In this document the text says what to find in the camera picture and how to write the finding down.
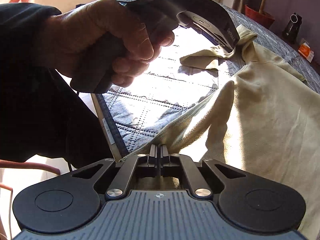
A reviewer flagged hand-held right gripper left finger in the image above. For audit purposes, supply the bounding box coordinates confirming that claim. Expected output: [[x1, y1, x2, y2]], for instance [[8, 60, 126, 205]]
[[72, 144, 160, 201]]

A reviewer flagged black tabletop appliance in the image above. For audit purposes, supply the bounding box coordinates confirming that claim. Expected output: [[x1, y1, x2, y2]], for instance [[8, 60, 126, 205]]
[[282, 12, 303, 44]]

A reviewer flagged person's left hand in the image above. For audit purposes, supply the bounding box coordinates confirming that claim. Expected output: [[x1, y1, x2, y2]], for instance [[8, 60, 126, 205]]
[[41, 0, 175, 87]]

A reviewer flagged person's left forearm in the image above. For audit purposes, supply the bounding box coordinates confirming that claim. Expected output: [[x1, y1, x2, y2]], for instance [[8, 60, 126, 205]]
[[0, 2, 118, 170]]

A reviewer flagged potted tree in red pot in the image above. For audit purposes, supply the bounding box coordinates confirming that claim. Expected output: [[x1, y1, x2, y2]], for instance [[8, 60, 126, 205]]
[[244, 0, 275, 29]]

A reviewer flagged orange tissue pack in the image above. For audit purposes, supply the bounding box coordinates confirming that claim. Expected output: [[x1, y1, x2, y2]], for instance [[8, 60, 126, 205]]
[[299, 42, 315, 61]]

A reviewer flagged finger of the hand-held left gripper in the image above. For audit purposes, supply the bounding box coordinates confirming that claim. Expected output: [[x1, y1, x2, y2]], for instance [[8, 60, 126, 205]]
[[211, 36, 237, 53]]

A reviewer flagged red metal tube frame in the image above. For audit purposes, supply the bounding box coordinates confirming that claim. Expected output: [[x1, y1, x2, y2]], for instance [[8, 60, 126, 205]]
[[0, 159, 60, 233]]

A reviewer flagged silver quilted blanket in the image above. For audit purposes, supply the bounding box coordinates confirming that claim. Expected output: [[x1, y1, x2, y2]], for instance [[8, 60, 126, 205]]
[[100, 4, 320, 155]]

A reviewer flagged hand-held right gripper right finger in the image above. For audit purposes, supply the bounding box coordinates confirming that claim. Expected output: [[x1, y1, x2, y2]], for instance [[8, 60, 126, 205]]
[[160, 144, 247, 200]]

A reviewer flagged beige long-sleeve sweater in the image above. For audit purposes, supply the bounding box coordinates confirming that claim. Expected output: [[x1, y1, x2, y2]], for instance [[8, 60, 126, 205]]
[[120, 24, 320, 235]]

